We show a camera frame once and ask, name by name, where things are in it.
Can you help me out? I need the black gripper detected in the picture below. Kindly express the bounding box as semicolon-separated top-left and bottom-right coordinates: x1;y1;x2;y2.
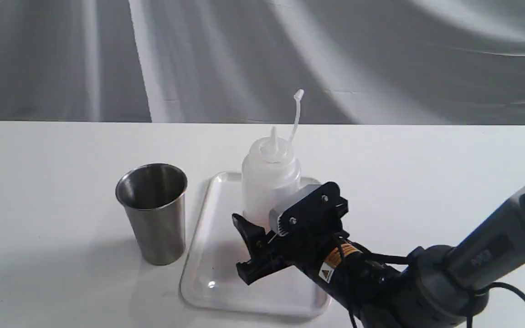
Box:
232;181;359;285

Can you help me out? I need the translucent squeeze bottle amber liquid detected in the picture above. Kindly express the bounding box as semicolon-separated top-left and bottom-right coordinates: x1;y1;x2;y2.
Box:
242;89;304;230

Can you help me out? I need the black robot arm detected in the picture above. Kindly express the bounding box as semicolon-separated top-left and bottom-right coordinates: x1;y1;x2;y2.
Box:
232;181;525;328

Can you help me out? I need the stainless steel cup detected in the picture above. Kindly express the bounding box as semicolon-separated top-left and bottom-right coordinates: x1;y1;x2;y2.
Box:
115;163;188;266

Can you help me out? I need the white plastic tray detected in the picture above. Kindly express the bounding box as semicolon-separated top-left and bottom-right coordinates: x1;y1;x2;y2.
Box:
180;171;331;319

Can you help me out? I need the grey backdrop cloth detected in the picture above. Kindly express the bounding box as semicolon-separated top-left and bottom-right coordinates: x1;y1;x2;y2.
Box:
0;0;525;125

